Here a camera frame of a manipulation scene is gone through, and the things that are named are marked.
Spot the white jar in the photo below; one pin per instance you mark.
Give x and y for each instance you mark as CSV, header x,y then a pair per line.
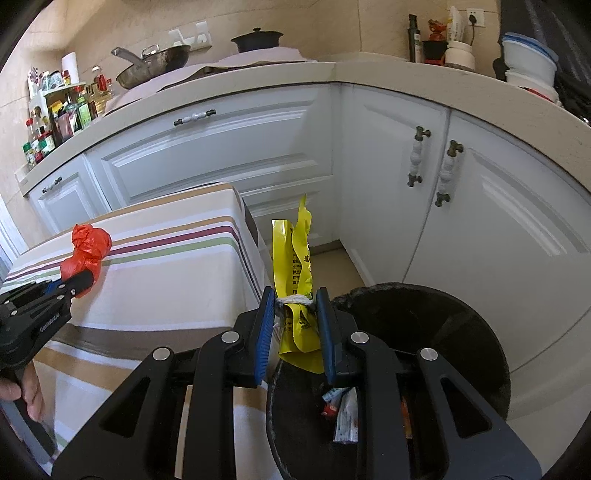
x,y
459,56

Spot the white wall socket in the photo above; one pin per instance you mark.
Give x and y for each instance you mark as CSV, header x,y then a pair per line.
x,y
475,17

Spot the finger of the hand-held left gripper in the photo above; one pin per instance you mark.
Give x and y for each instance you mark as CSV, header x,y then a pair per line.
x,y
53,286
81,284

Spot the trash bin with black liner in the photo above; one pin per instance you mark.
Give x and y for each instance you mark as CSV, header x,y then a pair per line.
x,y
438,332

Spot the paper towel roll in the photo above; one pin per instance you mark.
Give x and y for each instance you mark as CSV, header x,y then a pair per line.
x,y
70,69

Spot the white stacked containers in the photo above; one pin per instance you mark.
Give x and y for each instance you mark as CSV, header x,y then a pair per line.
x,y
528,57

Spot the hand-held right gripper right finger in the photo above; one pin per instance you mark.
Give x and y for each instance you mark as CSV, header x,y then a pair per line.
x,y
327,341

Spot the person's left hand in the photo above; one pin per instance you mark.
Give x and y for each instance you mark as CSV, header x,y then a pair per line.
x,y
30,392

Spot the yellow wrapper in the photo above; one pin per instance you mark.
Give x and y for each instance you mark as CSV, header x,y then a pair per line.
x,y
298,258

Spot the striped tablecloth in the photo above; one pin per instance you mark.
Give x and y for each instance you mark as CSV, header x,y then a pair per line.
x,y
161,258

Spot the wide white cabinet drawer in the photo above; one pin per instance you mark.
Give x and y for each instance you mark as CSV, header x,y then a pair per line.
x,y
207,152

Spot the black container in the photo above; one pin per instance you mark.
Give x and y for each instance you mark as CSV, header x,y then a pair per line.
x,y
435,50

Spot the dark mesh curtain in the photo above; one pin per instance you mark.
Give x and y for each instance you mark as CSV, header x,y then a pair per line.
x,y
572,55

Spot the group of condiment bottles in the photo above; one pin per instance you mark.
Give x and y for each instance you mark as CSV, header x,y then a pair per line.
x,y
69,120

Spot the white plastic packet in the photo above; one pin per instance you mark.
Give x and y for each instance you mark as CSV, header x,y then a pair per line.
x,y
457,23

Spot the white spice rack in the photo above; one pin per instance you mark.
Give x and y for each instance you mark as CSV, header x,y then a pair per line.
x,y
55,91

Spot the steel wok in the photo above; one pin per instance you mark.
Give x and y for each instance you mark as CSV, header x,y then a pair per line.
x,y
157,64

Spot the black lidded pot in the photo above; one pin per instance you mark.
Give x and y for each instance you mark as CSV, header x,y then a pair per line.
x,y
256,40

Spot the dark oil bottle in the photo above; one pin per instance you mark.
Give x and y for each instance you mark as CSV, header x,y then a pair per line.
x,y
414,41

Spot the small red object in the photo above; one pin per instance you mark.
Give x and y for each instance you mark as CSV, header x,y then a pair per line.
x,y
436,30

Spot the small white cabinet door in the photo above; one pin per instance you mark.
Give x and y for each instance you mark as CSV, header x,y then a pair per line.
x,y
69,203

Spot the beige kitchen countertop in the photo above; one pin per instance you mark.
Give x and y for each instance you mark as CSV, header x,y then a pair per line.
x,y
392,76

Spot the plain white bowl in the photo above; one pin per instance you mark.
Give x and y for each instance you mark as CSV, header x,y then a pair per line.
x,y
535,90

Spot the white lower cabinet panel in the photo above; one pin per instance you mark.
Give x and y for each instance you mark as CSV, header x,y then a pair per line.
x,y
286,203

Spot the white stove cover cloth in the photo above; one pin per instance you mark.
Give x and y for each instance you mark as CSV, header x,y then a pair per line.
x,y
138,94

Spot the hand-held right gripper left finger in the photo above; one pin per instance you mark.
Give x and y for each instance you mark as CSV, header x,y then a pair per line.
x,y
263,341

